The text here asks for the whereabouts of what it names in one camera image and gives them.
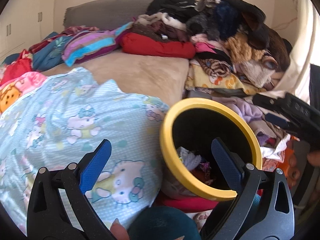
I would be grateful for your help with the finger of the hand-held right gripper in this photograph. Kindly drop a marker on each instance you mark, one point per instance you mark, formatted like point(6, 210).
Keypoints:
point(276, 120)
point(265, 102)

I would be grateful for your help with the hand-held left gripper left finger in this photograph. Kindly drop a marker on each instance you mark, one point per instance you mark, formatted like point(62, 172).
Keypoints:
point(96, 165)

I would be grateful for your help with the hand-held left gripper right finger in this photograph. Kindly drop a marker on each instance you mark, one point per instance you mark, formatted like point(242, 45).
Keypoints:
point(226, 165)

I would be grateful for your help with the purple candy wrapper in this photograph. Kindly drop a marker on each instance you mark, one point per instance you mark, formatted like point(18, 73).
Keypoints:
point(205, 167)

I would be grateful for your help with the white mesh bow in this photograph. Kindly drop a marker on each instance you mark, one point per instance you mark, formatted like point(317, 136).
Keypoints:
point(191, 158)

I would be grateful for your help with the yellow-rimmed trash bin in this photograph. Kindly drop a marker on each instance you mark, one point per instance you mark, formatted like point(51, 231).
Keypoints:
point(200, 127)

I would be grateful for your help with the person's right hand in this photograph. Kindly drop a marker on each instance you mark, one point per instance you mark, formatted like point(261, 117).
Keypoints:
point(314, 158)

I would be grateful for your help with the person's left hand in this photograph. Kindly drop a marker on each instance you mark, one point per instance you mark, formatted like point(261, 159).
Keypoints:
point(120, 231)

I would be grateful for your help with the beige knit cloth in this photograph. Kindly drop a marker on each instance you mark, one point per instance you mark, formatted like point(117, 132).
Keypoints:
point(262, 132)

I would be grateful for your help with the lilac fleece cloth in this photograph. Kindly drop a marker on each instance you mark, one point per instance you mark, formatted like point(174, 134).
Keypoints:
point(247, 110)

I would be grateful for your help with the white fleece cloth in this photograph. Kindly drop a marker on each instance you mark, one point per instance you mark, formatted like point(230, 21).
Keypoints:
point(255, 72)

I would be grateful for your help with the white crumpled cloth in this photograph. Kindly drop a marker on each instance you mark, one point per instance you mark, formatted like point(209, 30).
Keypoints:
point(272, 152)

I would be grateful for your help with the yellow cartoon blanket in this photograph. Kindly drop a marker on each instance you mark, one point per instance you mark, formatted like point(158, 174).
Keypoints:
point(225, 82)

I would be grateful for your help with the orange printed cloth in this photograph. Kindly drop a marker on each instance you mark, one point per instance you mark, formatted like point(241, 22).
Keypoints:
point(287, 165)

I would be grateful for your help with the crimson cloth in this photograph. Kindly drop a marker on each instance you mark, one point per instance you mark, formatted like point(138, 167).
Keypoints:
point(185, 203)

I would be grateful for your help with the tiger-striped cloth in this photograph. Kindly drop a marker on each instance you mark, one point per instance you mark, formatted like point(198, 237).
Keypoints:
point(217, 67)

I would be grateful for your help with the tan fuzzy garment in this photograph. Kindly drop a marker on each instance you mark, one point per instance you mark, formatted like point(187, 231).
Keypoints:
point(240, 47)

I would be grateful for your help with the light blue cartoon cat blanket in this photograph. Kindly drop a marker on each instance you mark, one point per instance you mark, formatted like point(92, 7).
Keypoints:
point(75, 105)

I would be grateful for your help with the cream satin cloth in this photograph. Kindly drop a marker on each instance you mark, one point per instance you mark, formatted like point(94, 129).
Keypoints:
point(302, 42)

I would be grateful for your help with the pink garment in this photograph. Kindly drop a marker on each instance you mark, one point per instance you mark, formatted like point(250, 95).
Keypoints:
point(205, 46)

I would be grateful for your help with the teal cloth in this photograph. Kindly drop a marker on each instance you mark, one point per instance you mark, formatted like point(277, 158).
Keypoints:
point(162, 223)

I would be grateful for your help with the dark blue furry garment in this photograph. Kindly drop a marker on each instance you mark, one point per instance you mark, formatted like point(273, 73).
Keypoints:
point(228, 17)

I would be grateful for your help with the black fleece garment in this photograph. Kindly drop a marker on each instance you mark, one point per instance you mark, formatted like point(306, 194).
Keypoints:
point(245, 7)

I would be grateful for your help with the grey speckled garment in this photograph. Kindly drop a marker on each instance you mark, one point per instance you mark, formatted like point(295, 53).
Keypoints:
point(200, 23)

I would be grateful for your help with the beige bed sheet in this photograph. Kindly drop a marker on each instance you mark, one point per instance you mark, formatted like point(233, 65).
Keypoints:
point(140, 72)

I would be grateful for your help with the pink cartoon bear blanket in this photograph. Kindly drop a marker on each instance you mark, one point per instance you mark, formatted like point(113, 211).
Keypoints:
point(15, 85)

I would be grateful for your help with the purple striped pillow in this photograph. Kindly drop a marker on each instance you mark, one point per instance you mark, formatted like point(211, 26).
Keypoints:
point(92, 42)

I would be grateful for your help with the red cushion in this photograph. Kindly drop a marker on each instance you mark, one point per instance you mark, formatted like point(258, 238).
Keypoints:
point(155, 47)

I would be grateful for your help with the blue floral quilt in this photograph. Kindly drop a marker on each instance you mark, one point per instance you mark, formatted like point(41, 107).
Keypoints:
point(50, 50)

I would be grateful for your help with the red floral quilt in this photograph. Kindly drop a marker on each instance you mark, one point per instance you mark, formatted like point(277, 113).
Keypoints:
point(17, 67)

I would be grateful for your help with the maroon speckled garment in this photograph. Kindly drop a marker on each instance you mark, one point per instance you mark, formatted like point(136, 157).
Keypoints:
point(160, 31)

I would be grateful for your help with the maroon floral blanket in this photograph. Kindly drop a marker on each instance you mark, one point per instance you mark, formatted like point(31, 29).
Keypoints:
point(82, 28)

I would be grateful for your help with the black jacket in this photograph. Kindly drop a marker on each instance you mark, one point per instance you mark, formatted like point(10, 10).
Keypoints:
point(170, 1)

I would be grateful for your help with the cream garment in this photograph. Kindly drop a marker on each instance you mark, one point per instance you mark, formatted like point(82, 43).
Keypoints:
point(152, 18)

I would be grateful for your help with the grey headboard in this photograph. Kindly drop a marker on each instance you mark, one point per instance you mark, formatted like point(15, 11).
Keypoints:
point(105, 12)

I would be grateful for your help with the cream wardrobe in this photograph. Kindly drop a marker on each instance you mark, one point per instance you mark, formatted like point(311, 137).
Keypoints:
point(25, 17)

